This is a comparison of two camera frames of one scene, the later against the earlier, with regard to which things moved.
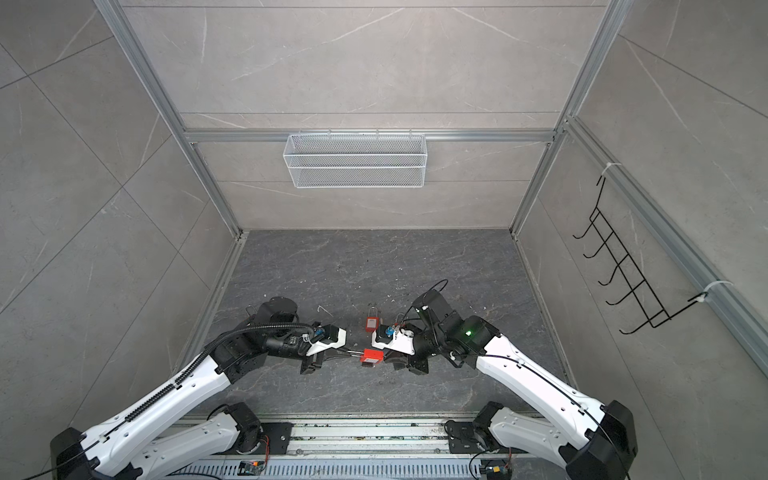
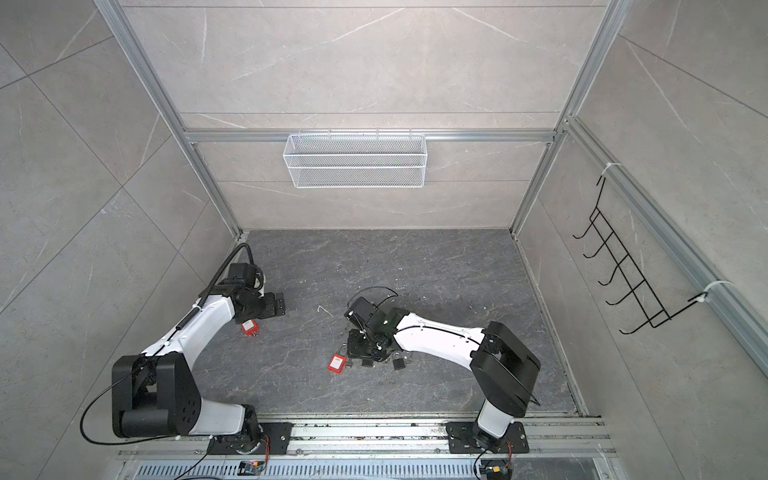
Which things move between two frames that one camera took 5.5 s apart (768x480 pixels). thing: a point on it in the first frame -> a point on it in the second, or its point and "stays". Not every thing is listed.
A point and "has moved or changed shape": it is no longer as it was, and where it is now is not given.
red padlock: (369, 356) has moved or changed shape
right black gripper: (420, 366) -> (353, 349)
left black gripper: (317, 361) -> (270, 309)
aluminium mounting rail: (370, 438) stays
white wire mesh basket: (323, 161) stays
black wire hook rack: (651, 308) stays
